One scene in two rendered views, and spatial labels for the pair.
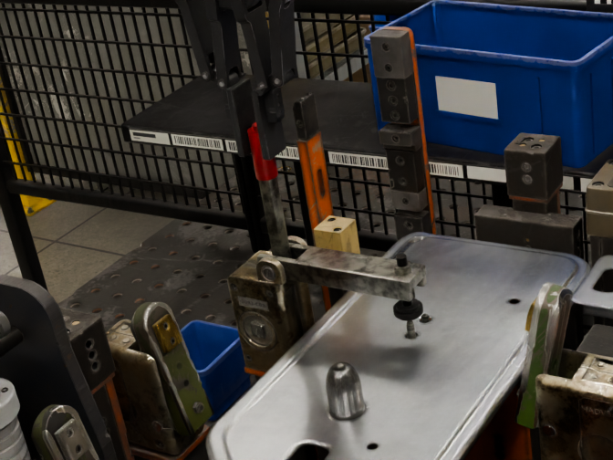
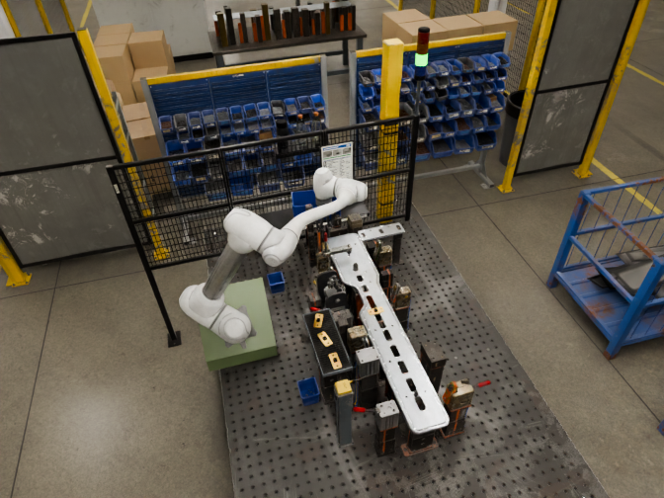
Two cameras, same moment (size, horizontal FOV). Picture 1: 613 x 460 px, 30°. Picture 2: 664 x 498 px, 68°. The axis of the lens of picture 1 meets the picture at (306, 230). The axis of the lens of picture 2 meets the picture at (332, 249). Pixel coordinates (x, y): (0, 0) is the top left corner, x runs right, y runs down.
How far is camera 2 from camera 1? 2.24 m
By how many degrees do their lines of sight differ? 44
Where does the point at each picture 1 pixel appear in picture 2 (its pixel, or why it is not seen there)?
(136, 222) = (80, 268)
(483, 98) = not seen: hidden behind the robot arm
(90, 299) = not seen: hidden behind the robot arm
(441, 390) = (363, 260)
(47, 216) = (37, 281)
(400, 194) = (310, 232)
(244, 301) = (321, 262)
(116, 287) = not seen: hidden behind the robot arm
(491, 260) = (343, 238)
